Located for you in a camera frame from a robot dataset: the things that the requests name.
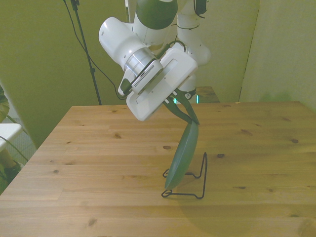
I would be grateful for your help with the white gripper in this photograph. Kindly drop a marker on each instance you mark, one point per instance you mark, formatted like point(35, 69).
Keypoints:
point(170, 79)

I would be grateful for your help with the green round plate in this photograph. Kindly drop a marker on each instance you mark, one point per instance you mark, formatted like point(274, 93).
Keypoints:
point(184, 158)

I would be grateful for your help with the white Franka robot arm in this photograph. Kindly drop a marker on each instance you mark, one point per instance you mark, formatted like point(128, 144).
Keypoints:
point(118, 42)

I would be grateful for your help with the beige partition panel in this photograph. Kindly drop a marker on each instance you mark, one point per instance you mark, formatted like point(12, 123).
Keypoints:
point(284, 49)
point(229, 37)
point(37, 61)

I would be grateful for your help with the white stool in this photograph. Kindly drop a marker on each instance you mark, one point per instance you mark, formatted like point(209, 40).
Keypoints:
point(10, 130)

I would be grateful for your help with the green house plant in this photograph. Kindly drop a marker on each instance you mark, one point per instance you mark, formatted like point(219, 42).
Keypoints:
point(3, 108)

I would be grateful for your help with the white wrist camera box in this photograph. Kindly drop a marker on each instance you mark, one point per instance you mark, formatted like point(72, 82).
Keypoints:
point(148, 76)

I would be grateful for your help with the black camera tripod pole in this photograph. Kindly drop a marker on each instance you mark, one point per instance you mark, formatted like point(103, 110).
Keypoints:
point(87, 49)

